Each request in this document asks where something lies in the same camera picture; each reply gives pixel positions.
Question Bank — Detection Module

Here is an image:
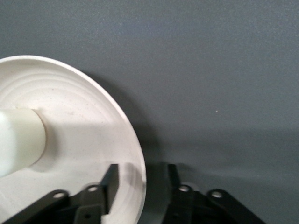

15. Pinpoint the white steamed bun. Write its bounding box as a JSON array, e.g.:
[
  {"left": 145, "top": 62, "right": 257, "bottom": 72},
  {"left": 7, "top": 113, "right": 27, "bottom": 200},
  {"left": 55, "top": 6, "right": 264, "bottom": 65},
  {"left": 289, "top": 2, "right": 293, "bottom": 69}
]
[{"left": 0, "top": 108, "right": 47, "bottom": 177}]

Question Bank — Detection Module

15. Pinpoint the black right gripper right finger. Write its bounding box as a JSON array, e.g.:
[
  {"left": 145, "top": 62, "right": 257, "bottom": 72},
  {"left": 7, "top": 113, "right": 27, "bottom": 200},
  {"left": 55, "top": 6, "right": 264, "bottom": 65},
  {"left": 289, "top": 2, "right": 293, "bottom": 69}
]
[{"left": 140, "top": 163, "right": 267, "bottom": 224}]

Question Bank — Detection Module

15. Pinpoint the round beige plate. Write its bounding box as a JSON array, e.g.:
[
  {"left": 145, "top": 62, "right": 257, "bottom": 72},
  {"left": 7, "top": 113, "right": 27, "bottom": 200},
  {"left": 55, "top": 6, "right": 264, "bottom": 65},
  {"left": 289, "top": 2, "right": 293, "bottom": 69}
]
[{"left": 0, "top": 55, "right": 147, "bottom": 224}]

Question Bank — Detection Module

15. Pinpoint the dark grey table mat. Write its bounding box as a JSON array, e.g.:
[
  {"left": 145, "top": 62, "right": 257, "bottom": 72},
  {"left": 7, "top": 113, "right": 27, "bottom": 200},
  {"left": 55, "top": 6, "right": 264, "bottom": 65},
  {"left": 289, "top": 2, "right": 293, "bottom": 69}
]
[{"left": 0, "top": 0, "right": 299, "bottom": 224}]

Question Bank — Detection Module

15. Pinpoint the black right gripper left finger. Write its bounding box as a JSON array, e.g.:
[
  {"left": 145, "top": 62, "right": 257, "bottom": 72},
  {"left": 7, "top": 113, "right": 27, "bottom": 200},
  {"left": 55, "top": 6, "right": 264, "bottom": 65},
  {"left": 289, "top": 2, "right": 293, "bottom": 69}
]
[{"left": 4, "top": 164, "right": 120, "bottom": 224}]

